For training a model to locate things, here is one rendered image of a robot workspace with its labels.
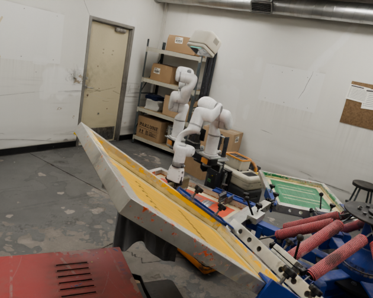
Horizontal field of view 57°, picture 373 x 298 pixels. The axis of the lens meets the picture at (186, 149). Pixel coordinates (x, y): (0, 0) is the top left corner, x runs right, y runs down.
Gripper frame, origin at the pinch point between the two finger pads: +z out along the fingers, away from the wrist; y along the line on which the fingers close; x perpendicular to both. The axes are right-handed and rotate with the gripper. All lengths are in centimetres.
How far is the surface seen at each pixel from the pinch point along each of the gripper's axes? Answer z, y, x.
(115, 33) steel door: -117, 343, -266
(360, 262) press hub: -7, -111, 9
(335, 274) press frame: 0, -104, 15
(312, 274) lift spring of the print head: -6, -97, 41
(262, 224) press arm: -3, -62, 2
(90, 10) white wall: -137, 337, -200
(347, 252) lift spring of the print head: -16, -105, 29
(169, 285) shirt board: 12, -52, 70
